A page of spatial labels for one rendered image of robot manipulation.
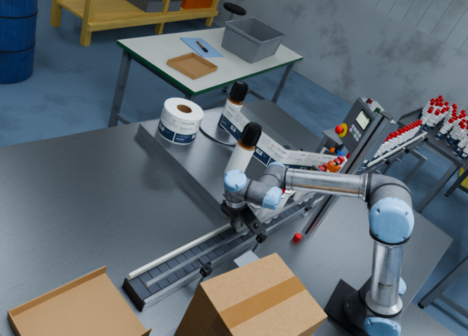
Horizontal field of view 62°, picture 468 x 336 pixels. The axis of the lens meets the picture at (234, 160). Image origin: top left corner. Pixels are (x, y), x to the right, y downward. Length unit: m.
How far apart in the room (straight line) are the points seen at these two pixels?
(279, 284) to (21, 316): 0.73
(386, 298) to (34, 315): 1.06
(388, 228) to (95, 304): 0.90
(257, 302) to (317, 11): 5.40
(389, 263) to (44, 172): 1.30
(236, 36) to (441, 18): 3.11
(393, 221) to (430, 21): 4.83
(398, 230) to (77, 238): 1.05
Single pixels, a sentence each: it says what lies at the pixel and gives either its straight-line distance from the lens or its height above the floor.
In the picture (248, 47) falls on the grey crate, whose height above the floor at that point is 0.93.
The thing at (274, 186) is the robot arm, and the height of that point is 1.25.
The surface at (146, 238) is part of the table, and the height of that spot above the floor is 0.83.
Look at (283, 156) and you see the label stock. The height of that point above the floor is 1.02.
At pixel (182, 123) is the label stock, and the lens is 1.89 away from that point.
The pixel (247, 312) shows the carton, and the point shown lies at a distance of 1.10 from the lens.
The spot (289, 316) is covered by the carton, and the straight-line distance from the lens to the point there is 1.15.
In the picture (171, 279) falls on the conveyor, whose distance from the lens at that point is 1.39.
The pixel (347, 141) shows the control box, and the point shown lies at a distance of 1.66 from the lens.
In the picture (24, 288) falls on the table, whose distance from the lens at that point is 1.38.
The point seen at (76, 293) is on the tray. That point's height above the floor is 0.83.
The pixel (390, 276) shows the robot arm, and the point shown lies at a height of 1.21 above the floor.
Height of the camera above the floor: 1.97
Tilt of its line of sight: 33 degrees down
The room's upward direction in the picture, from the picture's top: 24 degrees clockwise
